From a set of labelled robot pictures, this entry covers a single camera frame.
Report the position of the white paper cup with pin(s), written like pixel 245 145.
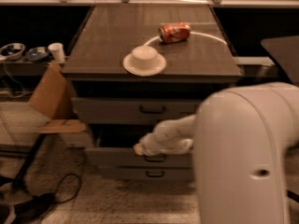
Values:
pixel 57 51

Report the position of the orange soda can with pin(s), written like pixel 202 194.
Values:
pixel 174 32

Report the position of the blue bowl right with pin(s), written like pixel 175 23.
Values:
pixel 37 55

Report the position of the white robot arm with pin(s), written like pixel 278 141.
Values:
pixel 238 138

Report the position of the blue bowl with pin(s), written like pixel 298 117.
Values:
pixel 37 55
pixel 12 51

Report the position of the black left stand leg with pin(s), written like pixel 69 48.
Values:
pixel 18 182

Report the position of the white upturned bowl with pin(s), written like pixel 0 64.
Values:
pixel 144 61

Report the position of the grey low shelf left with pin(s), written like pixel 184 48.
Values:
pixel 23 68

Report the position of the brown cardboard box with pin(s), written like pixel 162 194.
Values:
pixel 52 99

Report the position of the grey low shelf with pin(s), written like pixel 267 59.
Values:
pixel 253 69
pixel 23 68

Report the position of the grey top drawer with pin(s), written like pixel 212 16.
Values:
pixel 132 111

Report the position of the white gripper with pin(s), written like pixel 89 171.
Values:
pixel 165 136

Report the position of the grey low shelf right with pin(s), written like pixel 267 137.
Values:
pixel 253 69

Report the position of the black shoe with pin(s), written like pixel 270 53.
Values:
pixel 26 212

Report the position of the blue bowl left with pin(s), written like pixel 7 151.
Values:
pixel 12 51

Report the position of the grey drawer cabinet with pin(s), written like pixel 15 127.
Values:
pixel 195 67

